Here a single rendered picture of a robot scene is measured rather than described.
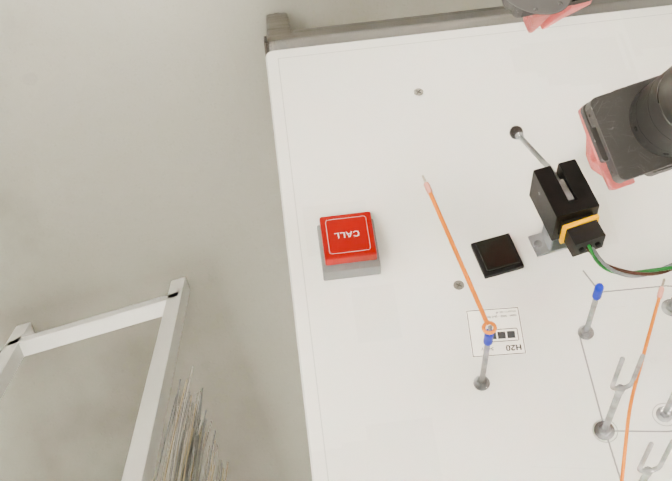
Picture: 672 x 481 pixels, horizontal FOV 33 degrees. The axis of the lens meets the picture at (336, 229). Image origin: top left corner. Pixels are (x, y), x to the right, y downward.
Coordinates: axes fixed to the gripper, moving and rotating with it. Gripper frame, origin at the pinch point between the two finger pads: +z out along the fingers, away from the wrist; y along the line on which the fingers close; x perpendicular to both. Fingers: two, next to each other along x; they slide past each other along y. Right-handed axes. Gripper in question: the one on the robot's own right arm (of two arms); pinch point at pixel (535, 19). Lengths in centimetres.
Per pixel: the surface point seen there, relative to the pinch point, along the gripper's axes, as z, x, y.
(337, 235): 14.6, -9.0, -21.0
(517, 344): 15.5, -23.9, -8.0
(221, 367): 136, 20, -37
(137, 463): 63, -13, -49
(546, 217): 10.6, -14.4, -2.5
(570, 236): 8.8, -17.4, -1.6
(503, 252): 16.3, -14.6, -5.9
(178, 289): 118, 32, -41
